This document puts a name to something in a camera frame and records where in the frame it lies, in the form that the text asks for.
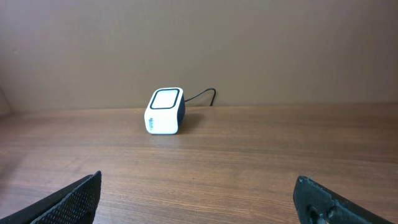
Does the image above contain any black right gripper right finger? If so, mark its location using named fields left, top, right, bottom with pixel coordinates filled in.
left=293, top=175, right=392, bottom=224

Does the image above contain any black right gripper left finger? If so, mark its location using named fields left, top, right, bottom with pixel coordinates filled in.
left=1, top=171, right=102, bottom=224

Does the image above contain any white barcode scanner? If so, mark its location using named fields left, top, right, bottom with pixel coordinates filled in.
left=144, top=87, right=185, bottom=135

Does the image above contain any black scanner cable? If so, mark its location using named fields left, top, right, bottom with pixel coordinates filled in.
left=183, top=88, right=217, bottom=107

